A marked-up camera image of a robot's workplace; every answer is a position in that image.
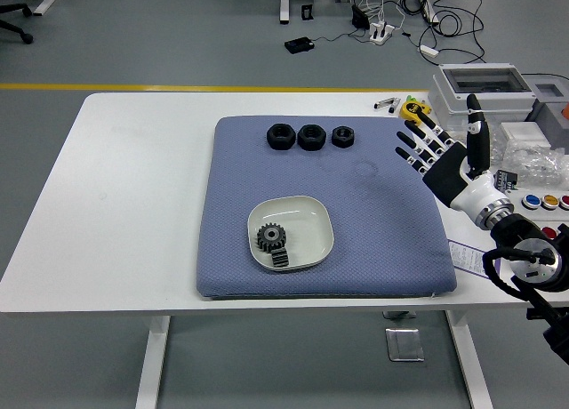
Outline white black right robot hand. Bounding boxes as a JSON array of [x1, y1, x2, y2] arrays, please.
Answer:
[[394, 92, 498, 219]]

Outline large steel gear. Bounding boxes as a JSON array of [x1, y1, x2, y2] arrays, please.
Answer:
[[255, 223, 288, 253]]

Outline small white box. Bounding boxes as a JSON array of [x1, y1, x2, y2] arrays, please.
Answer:
[[500, 121, 546, 144]]

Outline small black hex nut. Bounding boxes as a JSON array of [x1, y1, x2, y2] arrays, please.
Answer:
[[331, 125, 356, 148]]

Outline grey box with orange button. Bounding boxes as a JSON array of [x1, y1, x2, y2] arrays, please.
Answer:
[[528, 82, 569, 151]]

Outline large black hex nut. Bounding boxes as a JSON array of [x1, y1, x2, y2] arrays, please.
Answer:
[[296, 123, 327, 151], [266, 123, 296, 151]]

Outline flat black box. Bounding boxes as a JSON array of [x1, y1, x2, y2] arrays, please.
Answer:
[[284, 36, 316, 54]]

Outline small black circuit board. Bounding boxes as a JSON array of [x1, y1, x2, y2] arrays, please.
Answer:
[[493, 168, 519, 192]]

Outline flat clear plastic bag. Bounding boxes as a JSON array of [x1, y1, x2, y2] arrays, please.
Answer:
[[444, 117, 506, 144]]

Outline yellow tape measure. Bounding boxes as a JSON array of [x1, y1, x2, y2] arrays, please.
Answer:
[[398, 95, 433, 124]]

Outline clear plastic bag of parts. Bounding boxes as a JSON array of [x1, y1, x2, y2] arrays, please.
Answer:
[[489, 140, 569, 188]]

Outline purple white label card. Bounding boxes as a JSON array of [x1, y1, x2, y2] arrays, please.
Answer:
[[447, 239, 499, 280]]

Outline silver black marker pen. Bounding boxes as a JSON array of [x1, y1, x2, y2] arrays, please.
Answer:
[[373, 97, 401, 115]]

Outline grey panel with coloured buttons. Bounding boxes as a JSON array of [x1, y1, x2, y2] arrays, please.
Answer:
[[506, 189, 569, 244]]

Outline white square dish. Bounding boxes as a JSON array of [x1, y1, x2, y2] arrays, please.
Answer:
[[246, 196, 334, 273]]

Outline white power strip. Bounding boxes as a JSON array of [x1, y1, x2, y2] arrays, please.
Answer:
[[368, 20, 396, 45]]

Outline black desk control panel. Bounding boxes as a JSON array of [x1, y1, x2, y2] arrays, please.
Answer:
[[526, 309, 569, 321]]

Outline metal floor plate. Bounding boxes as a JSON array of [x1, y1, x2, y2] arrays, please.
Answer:
[[384, 327, 426, 363]]

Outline black power adapter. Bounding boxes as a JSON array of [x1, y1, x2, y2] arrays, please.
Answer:
[[350, 4, 370, 29]]

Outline blue-grey padded mat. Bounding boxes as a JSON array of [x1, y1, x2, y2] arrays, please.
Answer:
[[195, 115, 458, 301]]

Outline white table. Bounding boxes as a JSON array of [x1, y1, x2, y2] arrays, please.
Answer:
[[0, 92, 569, 409]]

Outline black office chair base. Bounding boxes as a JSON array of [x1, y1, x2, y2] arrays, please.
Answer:
[[0, 2, 35, 45]]

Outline grey electrical enclosure box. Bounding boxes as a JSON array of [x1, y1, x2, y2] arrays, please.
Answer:
[[428, 62, 537, 132]]

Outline black floor cables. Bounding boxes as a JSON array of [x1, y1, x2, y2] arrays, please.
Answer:
[[399, 0, 486, 66]]

